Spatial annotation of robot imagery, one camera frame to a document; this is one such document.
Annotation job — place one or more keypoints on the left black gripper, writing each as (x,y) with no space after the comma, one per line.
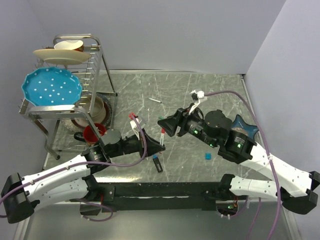
(153,147)

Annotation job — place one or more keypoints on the blue marker cap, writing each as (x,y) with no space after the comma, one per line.
(207,156)

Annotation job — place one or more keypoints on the red mug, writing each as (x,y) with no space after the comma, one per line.
(88,136)

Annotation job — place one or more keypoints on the patterned rim plate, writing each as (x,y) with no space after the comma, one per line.
(71,125)

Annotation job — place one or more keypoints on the metal dish rack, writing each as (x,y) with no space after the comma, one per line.
(94,76)

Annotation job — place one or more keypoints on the white pen red tip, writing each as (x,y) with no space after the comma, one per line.
(162,138)

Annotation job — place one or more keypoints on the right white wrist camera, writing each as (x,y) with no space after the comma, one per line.
(198,97)

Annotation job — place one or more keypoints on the cream deep bowl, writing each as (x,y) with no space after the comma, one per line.
(99,111)

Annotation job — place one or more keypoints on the blue polka dot plate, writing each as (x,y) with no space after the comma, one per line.
(51,86)

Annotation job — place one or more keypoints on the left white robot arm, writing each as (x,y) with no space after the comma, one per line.
(72,180)

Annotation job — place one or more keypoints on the white and red bowl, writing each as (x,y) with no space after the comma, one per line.
(75,45)

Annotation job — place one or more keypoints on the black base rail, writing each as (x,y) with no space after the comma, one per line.
(134,196)

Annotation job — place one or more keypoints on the cream flat plate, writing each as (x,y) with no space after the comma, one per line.
(62,56)

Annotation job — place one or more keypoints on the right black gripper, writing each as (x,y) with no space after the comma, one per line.
(170,123)

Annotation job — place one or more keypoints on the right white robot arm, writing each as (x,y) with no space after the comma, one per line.
(291,187)

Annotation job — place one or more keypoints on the blue star-shaped dish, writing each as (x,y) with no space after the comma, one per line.
(239,125)

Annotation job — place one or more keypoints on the black marker blue tip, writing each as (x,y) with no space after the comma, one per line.
(157,164)

